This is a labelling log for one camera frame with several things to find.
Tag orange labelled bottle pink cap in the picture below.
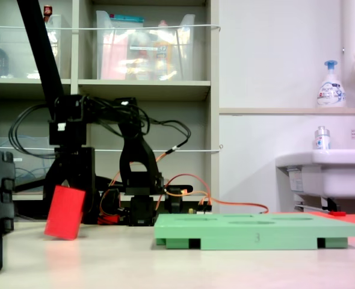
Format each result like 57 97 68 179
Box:
152 19 176 80

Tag green shape sorting board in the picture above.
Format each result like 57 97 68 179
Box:
153 212 355 251

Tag black table clamp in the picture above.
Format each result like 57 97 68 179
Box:
162 184 194 214

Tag white soap pump bottle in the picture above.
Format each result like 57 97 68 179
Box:
316 60 347 108

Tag small clear sanitizer bottle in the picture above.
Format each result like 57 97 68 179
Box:
313 125 332 151

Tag small circuit board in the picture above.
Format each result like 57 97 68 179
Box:
187 205 214 216

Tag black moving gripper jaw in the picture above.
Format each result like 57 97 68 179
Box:
43 156 72 218

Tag clear bin with blue cables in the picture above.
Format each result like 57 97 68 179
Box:
0 135 57 196

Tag thin orange wire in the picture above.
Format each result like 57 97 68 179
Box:
155 152 270 216

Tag black tripod brace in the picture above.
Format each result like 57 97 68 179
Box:
14 178 48 194

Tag orange red base wires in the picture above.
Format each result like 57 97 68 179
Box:
97 179 122 225

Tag black tripod leg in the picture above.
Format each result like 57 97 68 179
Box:
16 0 99 225

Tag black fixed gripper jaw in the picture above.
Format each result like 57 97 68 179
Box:
70 156 97 199

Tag large clear plastic bin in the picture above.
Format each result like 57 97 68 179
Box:
95 10 196 81

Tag long black cable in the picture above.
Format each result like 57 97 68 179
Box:
135 118 193 152

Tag beige shelf unit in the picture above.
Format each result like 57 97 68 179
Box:
0 0 221 224

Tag red square block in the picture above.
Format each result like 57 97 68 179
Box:
43 184 87 241

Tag black looped gripper cable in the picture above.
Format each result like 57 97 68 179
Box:
8 103 58 160

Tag white shelf cord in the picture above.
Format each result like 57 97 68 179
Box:
0 144 224 154

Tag white sink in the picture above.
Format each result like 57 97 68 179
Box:
274 148 355 212

